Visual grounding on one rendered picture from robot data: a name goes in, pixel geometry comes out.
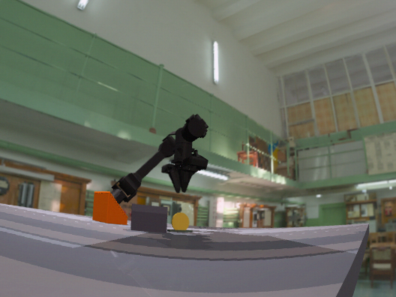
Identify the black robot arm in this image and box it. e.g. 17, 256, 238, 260
111, 114, 209, 204

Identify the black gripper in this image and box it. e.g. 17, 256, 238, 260
161, 142, 206, 194

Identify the gold coin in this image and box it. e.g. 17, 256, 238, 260
172, 213, 190, 230

